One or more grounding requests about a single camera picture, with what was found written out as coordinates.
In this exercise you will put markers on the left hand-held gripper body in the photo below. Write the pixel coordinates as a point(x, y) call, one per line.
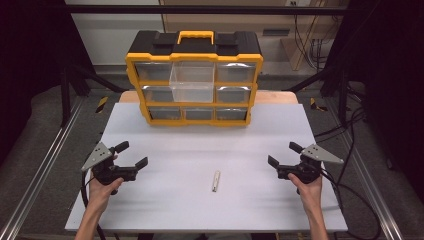
point(106, 170)

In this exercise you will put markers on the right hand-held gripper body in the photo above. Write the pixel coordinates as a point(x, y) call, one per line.
point(308, 170)

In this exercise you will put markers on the small beige stick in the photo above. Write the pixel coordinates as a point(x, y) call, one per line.
point(216, 181)

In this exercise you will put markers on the clear plastic drawer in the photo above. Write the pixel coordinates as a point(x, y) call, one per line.
point(192, 87)

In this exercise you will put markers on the person's right hand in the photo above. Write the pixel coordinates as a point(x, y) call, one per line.
point(310, 195)

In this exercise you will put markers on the person's left hand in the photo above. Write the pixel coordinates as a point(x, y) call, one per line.
point(100, 195)

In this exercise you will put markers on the yellow black striped marker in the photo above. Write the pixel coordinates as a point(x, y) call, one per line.
point(314, 104)
point(102, 104)

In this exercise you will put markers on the wooden table board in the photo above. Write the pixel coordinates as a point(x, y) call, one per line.
point(276, 97)

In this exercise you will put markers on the black metal stand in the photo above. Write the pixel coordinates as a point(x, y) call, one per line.
point(342, 96)
point(65, 96)

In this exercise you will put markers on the black curtain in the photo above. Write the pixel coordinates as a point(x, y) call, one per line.
point(30, 66)
point(390, 83)

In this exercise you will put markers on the yellow black drawer organizer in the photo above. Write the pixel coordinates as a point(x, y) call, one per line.
point(200, 54)

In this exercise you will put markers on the black horizontal bar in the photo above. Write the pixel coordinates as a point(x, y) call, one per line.
point(133, 9)

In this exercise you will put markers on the light wooden cabinet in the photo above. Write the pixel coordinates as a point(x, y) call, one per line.
point(233, 22)

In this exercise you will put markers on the aluminium floor rail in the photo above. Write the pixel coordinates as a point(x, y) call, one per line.
point(40, 166)
point(373, 190)

